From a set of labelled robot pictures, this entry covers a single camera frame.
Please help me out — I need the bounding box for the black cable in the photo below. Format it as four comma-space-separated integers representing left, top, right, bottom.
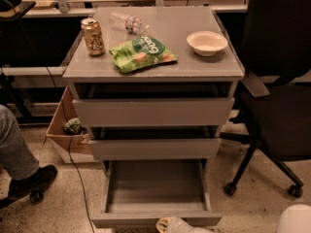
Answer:
0, 0, 97, 233

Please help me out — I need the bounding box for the grey top drawer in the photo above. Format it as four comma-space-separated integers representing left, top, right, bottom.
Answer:
73, 98, 234, 127

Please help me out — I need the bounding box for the gold soda can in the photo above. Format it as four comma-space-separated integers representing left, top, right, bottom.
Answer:
81, 17, 105, 56

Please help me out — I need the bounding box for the green chip bag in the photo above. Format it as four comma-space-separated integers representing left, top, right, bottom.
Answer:
110, 36, 178, 74

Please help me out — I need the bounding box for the grey drawer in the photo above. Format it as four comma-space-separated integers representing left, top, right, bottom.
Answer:
73, 98, 234, 127
88, 139, 221, 160
92, 159, 222, 228

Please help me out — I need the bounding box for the black chair caster left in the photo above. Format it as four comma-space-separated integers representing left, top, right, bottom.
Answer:
30, 190, 44, 204

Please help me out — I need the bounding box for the grey bottom drawer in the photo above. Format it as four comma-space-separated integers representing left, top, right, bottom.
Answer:
92, 159, 222, 228

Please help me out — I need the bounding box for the white paper bowl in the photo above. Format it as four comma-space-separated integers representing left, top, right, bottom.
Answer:
187, 31, 228, 56

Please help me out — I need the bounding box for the grey drawer cabinet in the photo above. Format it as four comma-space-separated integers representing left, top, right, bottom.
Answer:
62, 6, 246, 183

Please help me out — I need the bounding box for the grey middle drawer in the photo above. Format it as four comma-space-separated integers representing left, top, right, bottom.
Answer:
88, 139, 221, 160

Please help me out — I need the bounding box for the clear plastic water bottle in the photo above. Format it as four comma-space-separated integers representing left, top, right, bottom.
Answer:
109, 12, 149, 35

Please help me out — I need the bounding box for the person leg in jeans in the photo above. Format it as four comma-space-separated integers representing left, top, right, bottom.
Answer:
0, 105, 39, 180

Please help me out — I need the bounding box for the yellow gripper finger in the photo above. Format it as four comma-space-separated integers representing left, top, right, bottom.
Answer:
155, 217, 177, 233

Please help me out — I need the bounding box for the black office chair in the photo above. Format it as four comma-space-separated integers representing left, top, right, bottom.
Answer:
223, 0, 311, 198

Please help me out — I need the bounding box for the green item in box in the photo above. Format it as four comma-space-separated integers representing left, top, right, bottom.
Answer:
63, 117, 82, 135

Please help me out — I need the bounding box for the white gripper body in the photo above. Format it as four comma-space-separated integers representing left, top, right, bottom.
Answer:
166, 217, 213, 233

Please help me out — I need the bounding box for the black shoe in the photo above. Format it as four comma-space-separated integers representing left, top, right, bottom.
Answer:
0, 165, 57, 209

